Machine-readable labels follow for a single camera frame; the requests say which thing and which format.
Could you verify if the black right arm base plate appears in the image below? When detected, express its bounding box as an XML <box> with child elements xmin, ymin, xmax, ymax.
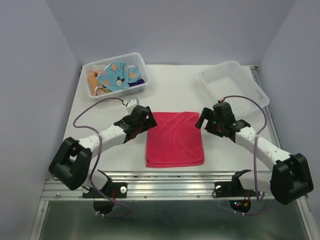
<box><xmin>212</xmin><ymin>181</ymin><xmax>256</xmax><ymax>198</ymax></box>

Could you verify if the pink microfiber towel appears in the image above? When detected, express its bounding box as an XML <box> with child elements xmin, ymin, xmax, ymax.
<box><xmin>146</xmin><ymin>111</ymin><xmax>205</xmax><ymax>168</ymax></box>

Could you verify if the white basket with towels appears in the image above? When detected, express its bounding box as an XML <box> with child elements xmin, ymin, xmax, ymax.
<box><xmin>81</xmin><ymin>52</ymin><xmax>150</xmax><ymax>100</ymax></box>

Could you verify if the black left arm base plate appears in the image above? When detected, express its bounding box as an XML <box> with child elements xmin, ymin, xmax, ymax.
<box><xmin>82</xmin><ymin>181</ymin><xmax>128</xmax><ymax>200</ymax></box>

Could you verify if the white empty plastic basket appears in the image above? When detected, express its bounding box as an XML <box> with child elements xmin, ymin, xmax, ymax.
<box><xmin>199</xmin><ymin>60</ymin><xmax>270</xmax><ymax>108</ymax></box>

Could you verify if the blue dotted cartoon towel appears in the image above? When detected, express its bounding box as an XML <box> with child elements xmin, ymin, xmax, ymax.
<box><xmin>96</xmin><ymin>61</ymin><xmax>142</xmax><ymax>92</ymax></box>

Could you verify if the aluminium rail frame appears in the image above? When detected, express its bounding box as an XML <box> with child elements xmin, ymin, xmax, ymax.
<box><xmin>29</xmin><ymin>64</ymin><xmax>316</xmax><ymax>240</ymax></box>

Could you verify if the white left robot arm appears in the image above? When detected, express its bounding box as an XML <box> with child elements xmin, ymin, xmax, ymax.
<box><xmin>48</xmin><ymin>105</ymin><xmax>157</xmax><ymax>197</ymax></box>

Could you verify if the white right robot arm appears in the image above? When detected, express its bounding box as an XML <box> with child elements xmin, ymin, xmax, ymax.
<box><xmin>195</xmin><ymin>102</ymin><xmax>314</xmax><ymax>205</ymax></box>

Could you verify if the purple towel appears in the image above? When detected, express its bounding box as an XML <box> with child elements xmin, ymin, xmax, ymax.
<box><xmin>129</xmin><ymin>78</ymin><xmax>145</xmax><ymax>87</ymax></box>

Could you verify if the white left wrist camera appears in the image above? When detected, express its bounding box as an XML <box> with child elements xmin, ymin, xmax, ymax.
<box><xmin>122</xmin><ymin>98</ymin><xmax>140</xmax><ymax>115</ymax></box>

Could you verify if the orange dotted cartoon towel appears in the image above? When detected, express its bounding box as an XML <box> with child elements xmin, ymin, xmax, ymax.
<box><xmin>87</xmin><ymin>70</ymin><xmax>105</xmax><ymax>96</ymax></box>

